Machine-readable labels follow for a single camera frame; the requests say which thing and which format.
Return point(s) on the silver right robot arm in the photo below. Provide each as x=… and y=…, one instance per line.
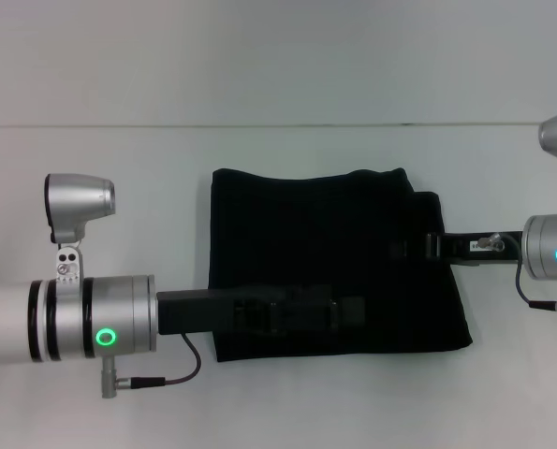
x=552, y=248

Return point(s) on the black shirt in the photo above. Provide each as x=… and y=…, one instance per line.
x=329, y=224

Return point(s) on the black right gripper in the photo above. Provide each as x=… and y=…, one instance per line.
x=493, y=255

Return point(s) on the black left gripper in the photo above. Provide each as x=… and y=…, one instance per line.
x=194, y=312

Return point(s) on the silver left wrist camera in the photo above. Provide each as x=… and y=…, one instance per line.
x=77, y=196

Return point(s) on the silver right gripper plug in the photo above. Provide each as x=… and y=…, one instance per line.
x=489, y=241

